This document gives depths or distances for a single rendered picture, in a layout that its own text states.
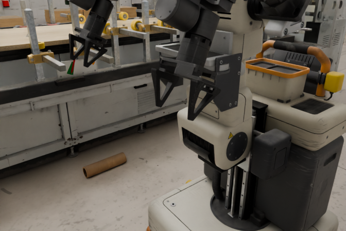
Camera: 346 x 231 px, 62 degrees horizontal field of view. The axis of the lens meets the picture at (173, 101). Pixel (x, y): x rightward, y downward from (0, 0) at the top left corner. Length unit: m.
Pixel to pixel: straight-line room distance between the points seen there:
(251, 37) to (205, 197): 0.83
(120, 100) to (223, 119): 1.56
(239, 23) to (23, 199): 1.69
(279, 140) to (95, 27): 0.68
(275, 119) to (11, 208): 1.58
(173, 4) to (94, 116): 1.90
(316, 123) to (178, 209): 0.71
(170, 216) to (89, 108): 1.21
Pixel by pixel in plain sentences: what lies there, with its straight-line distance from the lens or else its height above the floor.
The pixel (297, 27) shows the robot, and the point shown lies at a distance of 0.80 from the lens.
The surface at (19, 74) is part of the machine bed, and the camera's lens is 2.04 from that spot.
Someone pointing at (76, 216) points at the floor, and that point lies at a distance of 1.85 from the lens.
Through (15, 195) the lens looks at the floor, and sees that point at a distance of 2.14.
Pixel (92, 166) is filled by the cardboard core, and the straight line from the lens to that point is 2.08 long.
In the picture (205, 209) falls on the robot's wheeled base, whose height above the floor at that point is 0.28.
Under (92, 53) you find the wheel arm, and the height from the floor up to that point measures 0.85.
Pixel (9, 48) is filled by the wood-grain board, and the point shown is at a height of 0.89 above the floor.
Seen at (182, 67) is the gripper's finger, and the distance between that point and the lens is 0.53.
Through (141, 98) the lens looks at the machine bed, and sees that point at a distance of 2.49.
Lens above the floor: 1.22
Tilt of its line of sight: 22 degrees down
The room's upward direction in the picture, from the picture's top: straight up
